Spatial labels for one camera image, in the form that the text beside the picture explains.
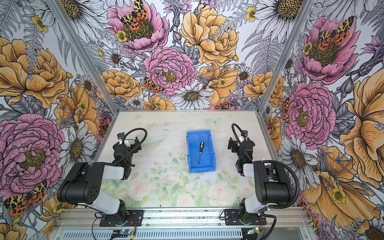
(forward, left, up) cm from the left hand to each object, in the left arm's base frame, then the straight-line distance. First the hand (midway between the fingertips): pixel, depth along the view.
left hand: (130, 142), depth 93 cm
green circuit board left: (-45, -5, -8) cm, 46 cm away
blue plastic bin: (-9, -48, -10) cm, 50 cm away
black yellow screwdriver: (0, -44, -6) cm, 45 cm away
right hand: (0, -67, 0) cm, 67 cm away
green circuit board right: (-45, -68, -8) cm, 82 cm away
